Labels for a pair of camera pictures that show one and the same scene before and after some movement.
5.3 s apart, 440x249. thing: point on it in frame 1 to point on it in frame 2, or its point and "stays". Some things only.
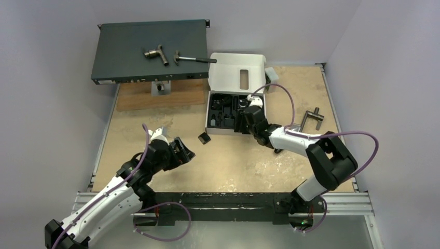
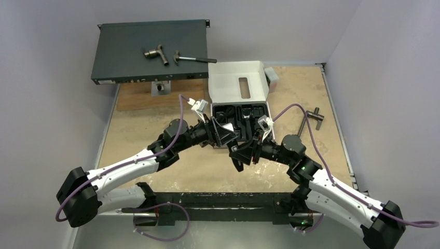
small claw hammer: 177,57 stays
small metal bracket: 161,88 stays
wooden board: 138,96 stays
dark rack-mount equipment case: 120,55 stays
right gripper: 243,121 to 254,147
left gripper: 181,157 to 216,135
